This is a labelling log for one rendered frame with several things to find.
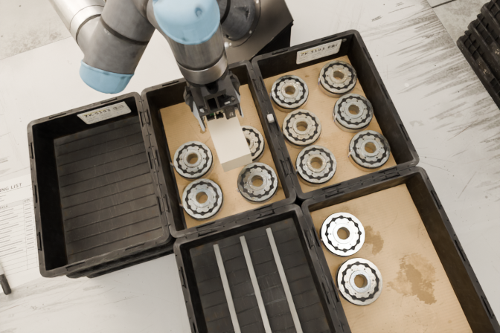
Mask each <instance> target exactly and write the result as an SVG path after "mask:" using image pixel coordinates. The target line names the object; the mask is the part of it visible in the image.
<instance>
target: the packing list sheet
mask: <svg viewBox="0 0 500 333"><path fill-rule="evenodd" d="M0 263H1V266H2V269H3V271H4V274H5V276H6V279H7V281H8V283H9V286H10V288H14V287H16V286H18V285H22V284H24V283H26V282H30V281H31V280H34V279H37V278H39V277H41V274H40V273H39V260H38V252H37V243H36V227H35V218H34V210H33V193H32V185H31V174H28V175H23V176H21V177H18V178H13V179H10V180H7V181H3V182H0Z"/></svg>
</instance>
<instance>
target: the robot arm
mask: <svg viewBox="0 0 500 333"><path fill-rule="evenodd" d="M48 1H49V2H50V4H51V6H52V7H53V8H54V10H55V11H56V13H57V15H58V16H59V17H60V19H61V20H62V22H63V24H64V25H65V26H66V28H67V29H68V31H69V33H70V34H71V35H72V37H73V38H74V41H75V42H76V43H77V44H78V46H79V48H80V50H81V51H82V52H83V54H84V57H83V59H82V60H81V61H80V63H81V66H80V70H79V74H80V78H81V79H82V81H83V82H84V83H85V84H86V85H87V86H89V87H90V88H92V89H94V90H95V91H99V92H101V93H104V94H118V93H120V92H122V91H123V90H124V89H125V88H126V86H127V85H128V84H129V81H130V80H131V79H132V77H133V76H134V75H135V69H136V68H137V66H138V64H139V62H140V60H141V58H142V56H143V54H144V52H145V50H146V48H147V46H148V44H149V42H150V40H151V38H152V36H153V34H154V32H155V30H157V31H158V32H159V33H160V34H161V35H162V36H163V37H164V38H165V39H166V40H167V42H168V44H169V46H170V49H171V51H172V53H173V56H174V59H175V61H176V64H177V65H178V67H179V70H180V72H181V74H182V76H183V77H184V78H185V79H186V81H187V82H186V83H187V86H185V92H184V95H183V96H184V99H185V103H186V104H187V105H189V106H190V110H191V112H192V113H193V115H194V116H195V117H196V118H197V119H198V121H199V124H200V126H201V128H202V131H205V128H206V126H205V122H204V120H205V116H206V118H207V120H208V121H210V120H214V119H215V116H216V119H220V118H224V114H223V113H225V117H226V119H227V120H229V119H230V118H233V117H236V113H235V110H238V112H239V113H240V116H241V117H243V112H242V109H241V107H240V92H239V87H240V82H239V80H238V78H237V76H236V75H234V74H232V72H231V71H228V59H227V54H226V51H225V49H228V48H229V44H228V43H227V42H224V39H223V37H224V38H225V39H229V40H231V41H234V40H238V39H240V38H242V37H243V36H244V35H245V34H246V33H247V32H248V30H249V28H250V27H251V24H252V22H253V20H254V13H255V5H254V0H107V1H106V3H105V1H104V0H48Z"/></svg>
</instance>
